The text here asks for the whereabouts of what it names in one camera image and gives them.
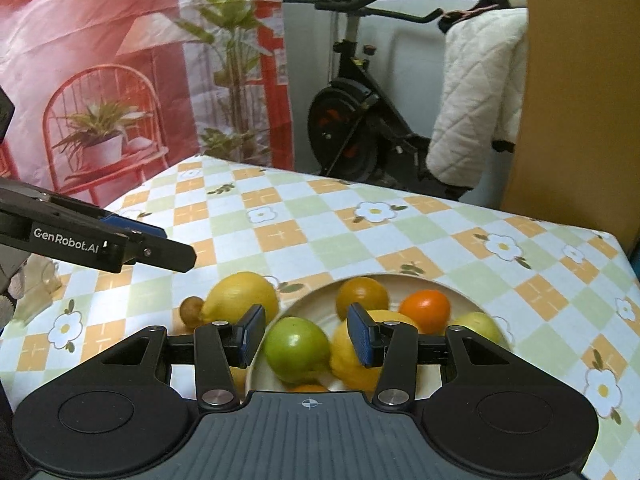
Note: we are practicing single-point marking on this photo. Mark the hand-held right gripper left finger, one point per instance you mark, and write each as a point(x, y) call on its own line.
point(250, 335)

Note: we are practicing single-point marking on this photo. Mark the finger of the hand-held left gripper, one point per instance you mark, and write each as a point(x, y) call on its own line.
point(135, 225)
point(165, 255)

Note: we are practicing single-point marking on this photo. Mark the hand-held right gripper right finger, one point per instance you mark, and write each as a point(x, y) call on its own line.
point(362, 335)

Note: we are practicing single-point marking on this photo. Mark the yellow lemon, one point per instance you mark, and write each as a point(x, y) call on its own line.
point(240, 295)
point(340, 360)

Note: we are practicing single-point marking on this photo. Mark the dark orange tangerine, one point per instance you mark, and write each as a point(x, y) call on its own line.
point(362, 295)

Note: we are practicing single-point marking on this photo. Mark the green apple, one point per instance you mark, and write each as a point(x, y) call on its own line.
point(477, 327)
point(295, 347)

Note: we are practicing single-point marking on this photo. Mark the beige round plate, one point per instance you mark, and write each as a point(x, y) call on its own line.
point(310, 305)

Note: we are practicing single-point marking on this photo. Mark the person's left hand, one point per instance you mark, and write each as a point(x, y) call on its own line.
point(19, 282)

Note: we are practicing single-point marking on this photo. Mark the small brown longan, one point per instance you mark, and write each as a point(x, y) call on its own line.
point(190, 310)

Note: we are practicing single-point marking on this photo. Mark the red printed backdrop cloth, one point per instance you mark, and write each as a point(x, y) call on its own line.
point(100, 20)

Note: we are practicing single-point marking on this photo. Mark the black exercise bike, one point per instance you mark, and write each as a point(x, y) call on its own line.
point(340, 120)

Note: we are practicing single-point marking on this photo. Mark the white quilted blanket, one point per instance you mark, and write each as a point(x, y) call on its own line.
point(475, 100)

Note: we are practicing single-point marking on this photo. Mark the wooden board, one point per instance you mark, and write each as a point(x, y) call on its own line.
point(575, 110)

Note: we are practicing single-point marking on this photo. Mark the black garment pink trim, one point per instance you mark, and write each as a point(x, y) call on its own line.
point(450, 22)

